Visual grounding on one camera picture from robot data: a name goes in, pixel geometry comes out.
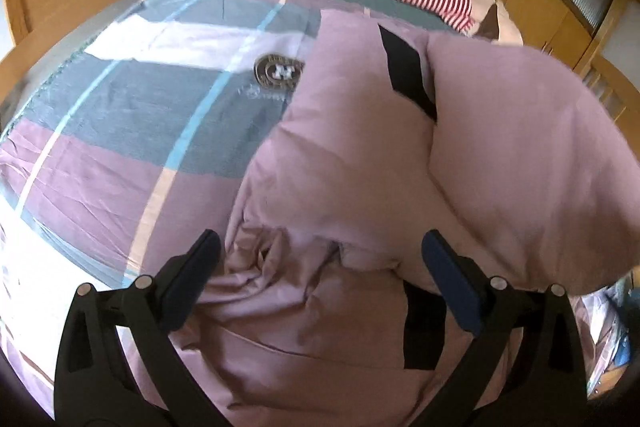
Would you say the plaid pink grey bedsheet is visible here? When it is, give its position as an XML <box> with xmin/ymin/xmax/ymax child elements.
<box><xmin>0</xmin><ymin>0</ymin><xmax>371</xmax><ymax>417</ymax></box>

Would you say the pink padded winter jacket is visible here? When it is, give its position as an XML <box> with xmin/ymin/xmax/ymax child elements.
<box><xmin>172</xmin><ymin>10</ymin><xmax>639</xmax><ymax>426</ymax></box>

